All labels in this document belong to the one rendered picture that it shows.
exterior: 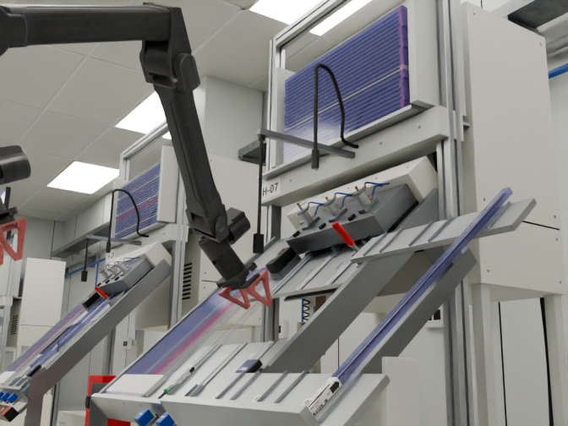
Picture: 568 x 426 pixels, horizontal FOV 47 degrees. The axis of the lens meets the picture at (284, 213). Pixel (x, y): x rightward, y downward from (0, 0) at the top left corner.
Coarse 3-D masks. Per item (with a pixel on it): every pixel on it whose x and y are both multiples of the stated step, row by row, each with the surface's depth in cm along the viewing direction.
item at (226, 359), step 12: (204, 348) 150; (216, 348) 144; (228, 348) 140; (240, 348) 136; (252, 348) 132; (264, 348) 127; (276, 348) 124; (192, 360) 148; (216, 360) 138; (228, 360) 133; (240, 360) 130; (264, 360) 122; (180, 372) 146; (192, 372) 140; (204, 372) 136; (216, 372) 131; (228, 372) 128; (168, 384) 143; (180, 384) 138; (192, 384) 134; (204, 384) 130; (216, 384) 126; (156, 396) 140; (192, 396) 127; (204, 396) 124
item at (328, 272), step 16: (272, 256) 188; (320, 256) 160; (336, 256) 152; (304, 272) 156; (320, 272) 149; (336, 272) 141; (352, 272) 136; (288, 288) 152; (304, 288) 145; (320, 288) 141; (336, 288) 146
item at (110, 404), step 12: (96, 396) 160; (108, 396) 154; (120, 396) 148; (132, 396) 143; (108, 408) 159; (120, 408) 151; (132, 408) 144; (144, 408) 138; (156, 408) 132; (132, 420) 150; (156, 420) 137
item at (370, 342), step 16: (512, 192) 98; (496, 208) 95; (480, 224) 93; (464, 240) 90; (448, 256) 88; (432, 272) 86; (416, 288) 84; (400, 304) 82; (384, 320) 81; (368, 336) 79; (384, 336) 79; (352, 352) 77; (368, 352) 77; (352, 368) 76
